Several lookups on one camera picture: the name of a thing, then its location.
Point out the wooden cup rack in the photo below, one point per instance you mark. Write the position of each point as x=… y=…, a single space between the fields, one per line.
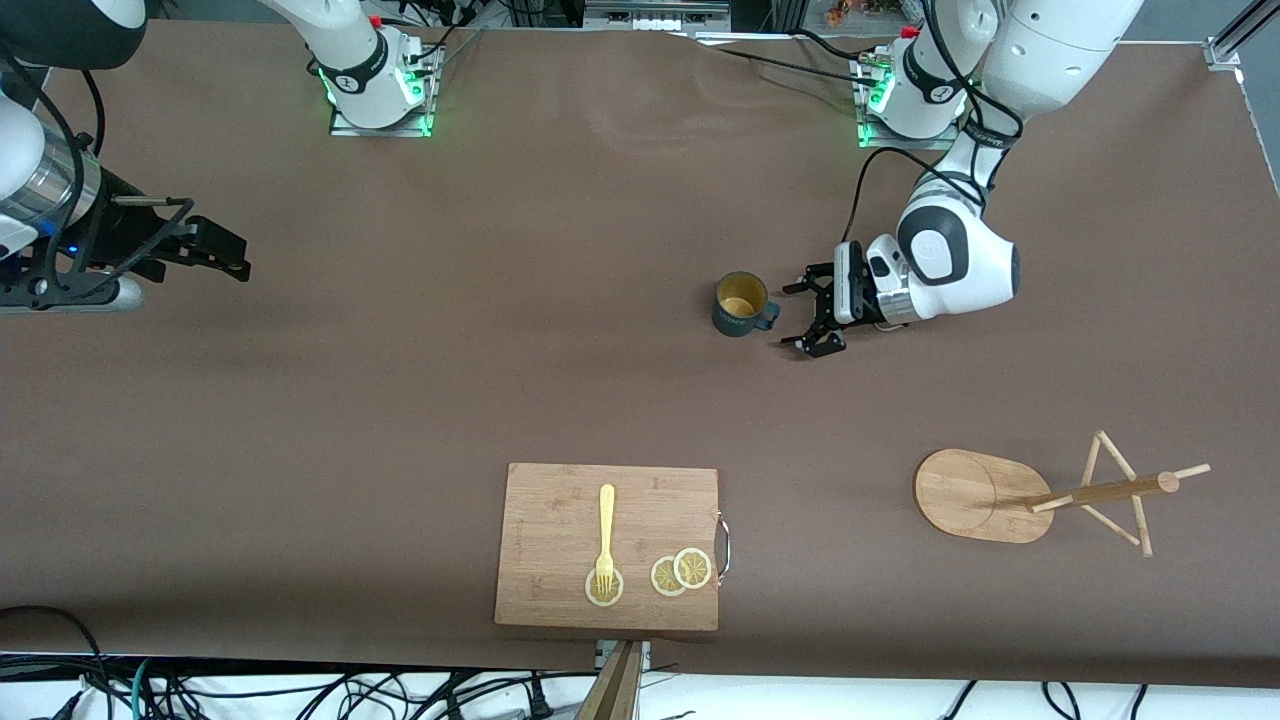
x=965 y=495

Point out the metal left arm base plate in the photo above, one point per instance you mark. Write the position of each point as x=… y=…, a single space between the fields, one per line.
x=940 y=143

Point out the aluminium frame corner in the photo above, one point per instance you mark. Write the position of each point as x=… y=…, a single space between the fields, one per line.
x=1225 y=50

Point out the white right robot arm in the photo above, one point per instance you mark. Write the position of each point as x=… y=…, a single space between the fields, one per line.
x=355 y=60

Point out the yellow plastic fork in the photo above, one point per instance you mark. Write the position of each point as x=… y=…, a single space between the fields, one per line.
x=606 y=520

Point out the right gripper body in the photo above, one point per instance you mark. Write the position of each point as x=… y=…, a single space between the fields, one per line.
x=120 y=225

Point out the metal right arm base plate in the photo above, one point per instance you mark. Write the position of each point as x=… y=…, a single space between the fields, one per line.
x=345 y=130

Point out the bamboo cutting board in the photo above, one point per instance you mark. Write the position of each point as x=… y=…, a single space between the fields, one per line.
x=550 y=540

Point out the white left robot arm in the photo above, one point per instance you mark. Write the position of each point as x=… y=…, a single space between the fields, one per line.
x=960 y=260

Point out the wooden post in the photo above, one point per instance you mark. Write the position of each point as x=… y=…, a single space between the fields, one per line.
x=612 y=695

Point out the orange background item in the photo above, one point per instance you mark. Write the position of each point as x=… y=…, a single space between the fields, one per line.
x=840 y=12

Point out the metal post bracket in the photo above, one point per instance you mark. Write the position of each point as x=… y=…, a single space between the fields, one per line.
x=603 y=655

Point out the lemon slice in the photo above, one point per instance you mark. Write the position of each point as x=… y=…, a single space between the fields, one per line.
x=662 y=578
x=616 y=593
x=692 y=568

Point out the grey power strip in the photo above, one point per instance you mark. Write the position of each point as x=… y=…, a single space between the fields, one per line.
x=655 y=18

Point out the teal mug with gold inside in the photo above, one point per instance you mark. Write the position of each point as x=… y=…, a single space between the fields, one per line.
x=735 y=320

